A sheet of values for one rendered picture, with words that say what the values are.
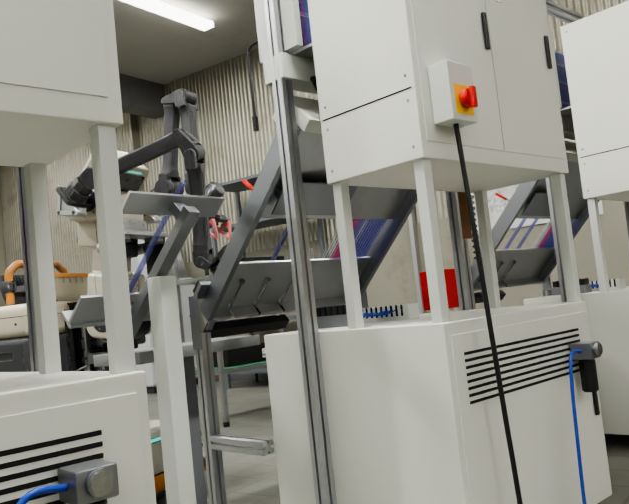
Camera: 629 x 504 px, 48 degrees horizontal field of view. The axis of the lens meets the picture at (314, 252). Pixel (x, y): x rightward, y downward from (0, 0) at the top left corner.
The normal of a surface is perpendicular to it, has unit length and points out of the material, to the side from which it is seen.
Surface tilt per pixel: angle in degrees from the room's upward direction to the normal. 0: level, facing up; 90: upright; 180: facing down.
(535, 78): 90
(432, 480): 90
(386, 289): 90
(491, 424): 90
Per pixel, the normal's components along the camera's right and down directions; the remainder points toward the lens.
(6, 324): -0.44, -0.02
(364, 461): -0.73, 0.03
